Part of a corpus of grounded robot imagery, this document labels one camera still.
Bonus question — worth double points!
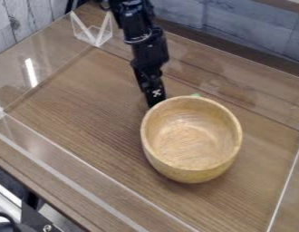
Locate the black metal table clamp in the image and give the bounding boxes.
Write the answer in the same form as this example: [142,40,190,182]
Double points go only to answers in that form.
[0,168,62,232]

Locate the clear acrylic corner bracket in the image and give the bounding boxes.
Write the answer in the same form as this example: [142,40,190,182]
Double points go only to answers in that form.
[70,12,113,47]

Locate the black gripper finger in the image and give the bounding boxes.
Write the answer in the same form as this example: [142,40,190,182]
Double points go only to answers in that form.
[133,66,145,91]
[139,77,165,107]

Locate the clear acrylic tray wall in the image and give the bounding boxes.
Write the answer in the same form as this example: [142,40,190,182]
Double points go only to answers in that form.
[0,106,198,232]

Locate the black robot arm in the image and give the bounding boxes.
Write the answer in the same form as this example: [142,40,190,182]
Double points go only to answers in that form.
[109,0,169,107]

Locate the black cable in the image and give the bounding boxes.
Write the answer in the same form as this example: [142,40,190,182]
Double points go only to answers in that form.
[0,212,19,232]

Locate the wooden bowl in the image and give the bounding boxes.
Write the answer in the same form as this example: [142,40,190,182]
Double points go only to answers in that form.
[139,95,242,183]

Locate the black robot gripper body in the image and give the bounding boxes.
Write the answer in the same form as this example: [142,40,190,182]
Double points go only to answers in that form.
[127,28,170,82]

